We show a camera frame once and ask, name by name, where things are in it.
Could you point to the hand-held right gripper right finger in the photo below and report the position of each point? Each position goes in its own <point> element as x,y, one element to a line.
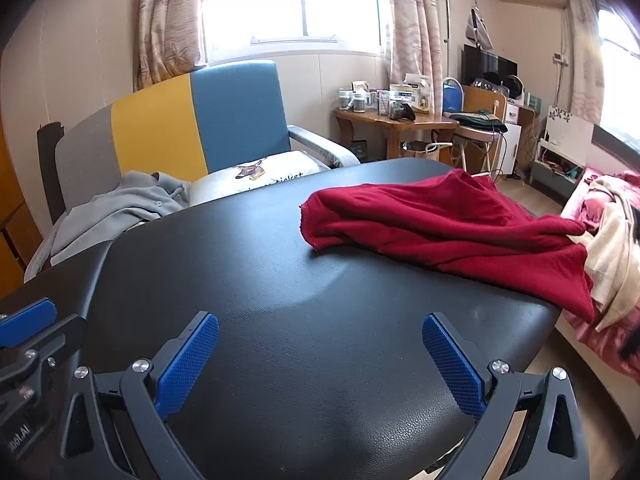
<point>452,370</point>

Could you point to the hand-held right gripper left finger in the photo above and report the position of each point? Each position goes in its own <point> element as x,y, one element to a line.
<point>187,367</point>

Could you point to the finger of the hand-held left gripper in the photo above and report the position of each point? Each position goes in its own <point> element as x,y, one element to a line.
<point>25,317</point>

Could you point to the red garment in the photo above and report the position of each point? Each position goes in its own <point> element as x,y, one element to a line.
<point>425,220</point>

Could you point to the wooden wardrobe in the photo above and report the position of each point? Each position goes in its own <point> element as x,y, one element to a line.
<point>12,220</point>

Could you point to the grey garment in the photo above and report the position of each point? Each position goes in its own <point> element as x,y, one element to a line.
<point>110,210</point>

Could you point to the white printed cushion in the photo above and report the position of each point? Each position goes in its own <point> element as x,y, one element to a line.
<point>280,170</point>

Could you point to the brown paper bag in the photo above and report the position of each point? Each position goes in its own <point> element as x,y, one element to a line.
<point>415,150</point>

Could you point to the white cabinet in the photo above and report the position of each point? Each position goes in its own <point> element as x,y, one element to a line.
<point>510,145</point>

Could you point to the round stool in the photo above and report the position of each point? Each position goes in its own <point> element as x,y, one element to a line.
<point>472,134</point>

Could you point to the dark green cloth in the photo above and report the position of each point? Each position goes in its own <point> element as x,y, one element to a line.
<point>475,120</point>

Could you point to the wooden desk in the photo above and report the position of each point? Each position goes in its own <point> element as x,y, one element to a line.
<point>395,125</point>

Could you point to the grey yellow blue armchair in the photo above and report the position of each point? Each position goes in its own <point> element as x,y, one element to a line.
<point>240,110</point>

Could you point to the white low shelf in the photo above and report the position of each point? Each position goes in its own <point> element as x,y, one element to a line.
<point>565,125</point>

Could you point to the blue chair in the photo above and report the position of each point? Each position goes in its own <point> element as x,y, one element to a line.
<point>451,97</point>

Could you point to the group of jars and boxes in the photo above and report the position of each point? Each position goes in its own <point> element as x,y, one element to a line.
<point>400,95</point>

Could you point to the small black fan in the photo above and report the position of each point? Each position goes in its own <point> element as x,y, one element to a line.
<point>513,86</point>

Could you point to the black monitor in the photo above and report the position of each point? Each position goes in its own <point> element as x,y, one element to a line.
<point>487,65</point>

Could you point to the patterned beige curtain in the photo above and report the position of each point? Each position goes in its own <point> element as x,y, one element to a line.
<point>415,25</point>
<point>585,60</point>
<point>165,20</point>

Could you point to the side window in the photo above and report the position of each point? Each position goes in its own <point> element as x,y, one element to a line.
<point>622,85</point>

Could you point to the hanging grey white cloth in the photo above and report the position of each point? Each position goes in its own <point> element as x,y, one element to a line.
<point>477,27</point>

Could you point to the metal stand pole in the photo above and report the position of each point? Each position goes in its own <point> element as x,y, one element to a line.
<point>448,20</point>

